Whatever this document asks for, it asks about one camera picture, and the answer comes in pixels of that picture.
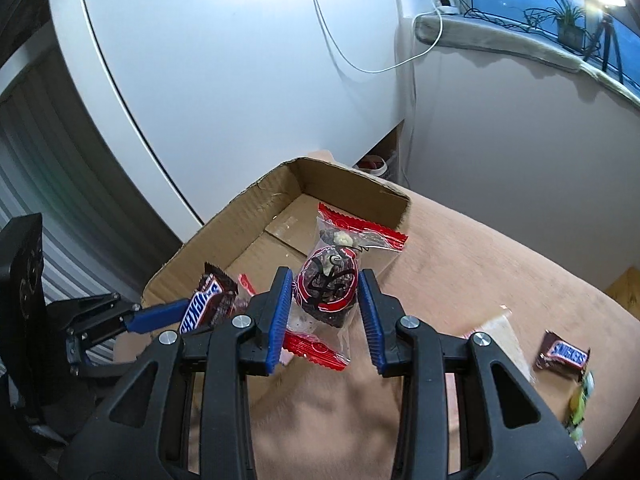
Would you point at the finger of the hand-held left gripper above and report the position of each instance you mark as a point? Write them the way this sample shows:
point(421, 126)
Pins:
point(157, 316)

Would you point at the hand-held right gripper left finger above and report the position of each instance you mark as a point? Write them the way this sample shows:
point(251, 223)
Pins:
point(279, 320)

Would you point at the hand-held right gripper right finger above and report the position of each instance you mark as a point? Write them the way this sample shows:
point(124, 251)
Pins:
point(371, 320)

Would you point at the brown chocolate bar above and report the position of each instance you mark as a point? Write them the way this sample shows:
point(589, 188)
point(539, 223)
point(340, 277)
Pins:
point(562, 352)
point(206, 300)

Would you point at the clear red-ended snack packet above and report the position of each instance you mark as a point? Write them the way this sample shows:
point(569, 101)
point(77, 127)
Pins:
point(246, 286)
point(327, 280)
point(502, 331)

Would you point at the cardboard box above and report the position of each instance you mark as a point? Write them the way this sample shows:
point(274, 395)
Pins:
point(295, 220)

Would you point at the green candy packet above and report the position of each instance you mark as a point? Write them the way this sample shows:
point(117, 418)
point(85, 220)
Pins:
point(580, 402)

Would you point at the grey slatted panel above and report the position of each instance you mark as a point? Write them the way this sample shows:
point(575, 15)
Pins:
point(50, 160)

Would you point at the white wardrobe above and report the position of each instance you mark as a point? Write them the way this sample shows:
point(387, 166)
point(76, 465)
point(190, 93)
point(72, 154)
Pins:
point(225, 60)

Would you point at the grey windowsill cloth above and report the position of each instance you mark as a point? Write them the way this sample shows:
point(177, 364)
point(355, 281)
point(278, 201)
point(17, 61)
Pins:
point(500, 35)

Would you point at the white power strip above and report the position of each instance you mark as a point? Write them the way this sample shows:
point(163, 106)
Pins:
point(445, 9)

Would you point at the potted plant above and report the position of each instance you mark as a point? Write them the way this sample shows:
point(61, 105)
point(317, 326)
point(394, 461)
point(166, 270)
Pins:
point(570, 31)

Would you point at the tripod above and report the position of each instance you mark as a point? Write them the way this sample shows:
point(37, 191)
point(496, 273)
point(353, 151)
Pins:
point(607, 25)

